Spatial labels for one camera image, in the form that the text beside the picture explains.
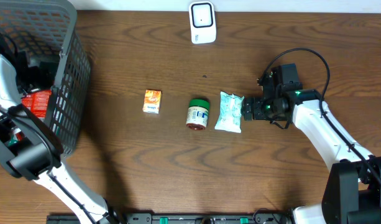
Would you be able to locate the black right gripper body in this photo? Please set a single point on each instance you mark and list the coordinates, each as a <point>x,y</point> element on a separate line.
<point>266,109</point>

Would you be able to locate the red snack bag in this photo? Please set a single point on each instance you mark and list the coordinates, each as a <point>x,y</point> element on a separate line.
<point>37,103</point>

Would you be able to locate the pale green tissue pack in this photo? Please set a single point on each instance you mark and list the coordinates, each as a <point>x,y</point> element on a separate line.
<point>230,113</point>

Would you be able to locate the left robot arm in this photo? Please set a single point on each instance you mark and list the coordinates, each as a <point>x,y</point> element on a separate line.
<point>29,148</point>

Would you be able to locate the green lid seasoning jar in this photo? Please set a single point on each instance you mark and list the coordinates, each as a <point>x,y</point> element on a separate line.
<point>198,114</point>

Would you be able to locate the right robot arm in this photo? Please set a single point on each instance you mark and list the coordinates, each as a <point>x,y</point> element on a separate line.
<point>353,190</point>

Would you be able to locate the grey plastic mesh basket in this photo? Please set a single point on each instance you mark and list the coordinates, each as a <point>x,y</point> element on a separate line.
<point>45,31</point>

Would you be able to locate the white barcode scanner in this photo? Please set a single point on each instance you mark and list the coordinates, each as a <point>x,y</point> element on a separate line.
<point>202,22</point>

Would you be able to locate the small orange carton box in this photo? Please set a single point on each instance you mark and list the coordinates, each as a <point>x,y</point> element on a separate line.
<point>152,100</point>

